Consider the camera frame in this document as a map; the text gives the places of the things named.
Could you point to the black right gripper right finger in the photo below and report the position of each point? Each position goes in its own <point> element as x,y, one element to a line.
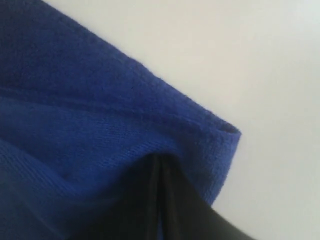
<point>184,214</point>

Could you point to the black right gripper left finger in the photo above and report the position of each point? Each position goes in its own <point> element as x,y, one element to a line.
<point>135,216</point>

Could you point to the blue microfiber cloth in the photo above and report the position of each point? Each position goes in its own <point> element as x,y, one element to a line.
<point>78,119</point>

